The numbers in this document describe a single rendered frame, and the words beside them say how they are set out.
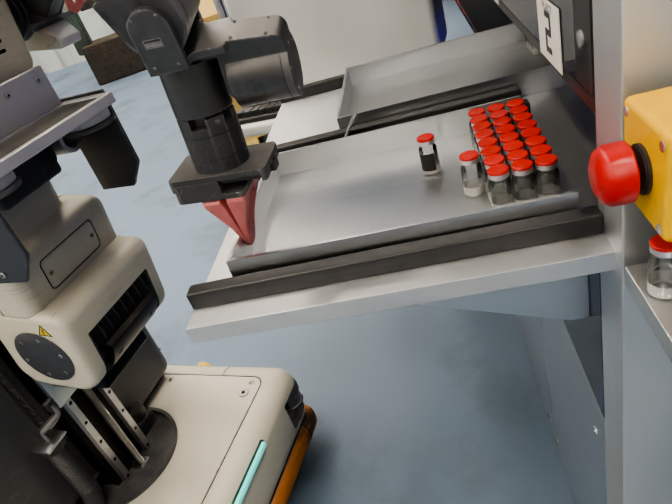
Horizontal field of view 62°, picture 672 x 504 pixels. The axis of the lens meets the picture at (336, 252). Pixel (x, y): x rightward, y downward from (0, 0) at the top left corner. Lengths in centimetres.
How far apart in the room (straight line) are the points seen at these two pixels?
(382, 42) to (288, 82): 92
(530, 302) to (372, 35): 92
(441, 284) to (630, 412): 24
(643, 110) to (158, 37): 36
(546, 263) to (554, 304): 15
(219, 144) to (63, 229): 46
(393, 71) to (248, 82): 60
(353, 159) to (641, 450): 48
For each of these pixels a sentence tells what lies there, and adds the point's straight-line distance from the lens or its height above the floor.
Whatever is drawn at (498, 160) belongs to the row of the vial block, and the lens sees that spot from 58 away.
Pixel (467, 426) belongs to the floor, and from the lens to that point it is 151.
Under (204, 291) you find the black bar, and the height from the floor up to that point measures 90.
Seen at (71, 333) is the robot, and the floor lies 77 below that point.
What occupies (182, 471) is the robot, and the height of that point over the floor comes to 28.
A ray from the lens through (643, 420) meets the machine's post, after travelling 66.
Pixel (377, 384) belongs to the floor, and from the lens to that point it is 166.
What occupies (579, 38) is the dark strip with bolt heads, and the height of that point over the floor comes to 104.
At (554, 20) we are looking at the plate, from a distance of 59.
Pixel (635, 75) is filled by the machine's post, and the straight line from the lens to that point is 44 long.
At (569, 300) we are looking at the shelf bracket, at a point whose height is 76.
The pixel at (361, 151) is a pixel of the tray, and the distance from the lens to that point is 77.
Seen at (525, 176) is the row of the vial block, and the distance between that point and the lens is 57.
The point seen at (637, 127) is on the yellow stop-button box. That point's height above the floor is 102.
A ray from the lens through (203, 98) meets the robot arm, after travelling 53.
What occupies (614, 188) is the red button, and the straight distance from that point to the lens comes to 38.
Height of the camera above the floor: 119
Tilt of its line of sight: 32 degrees down
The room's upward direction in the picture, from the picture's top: 19 degrees counter-clockwise
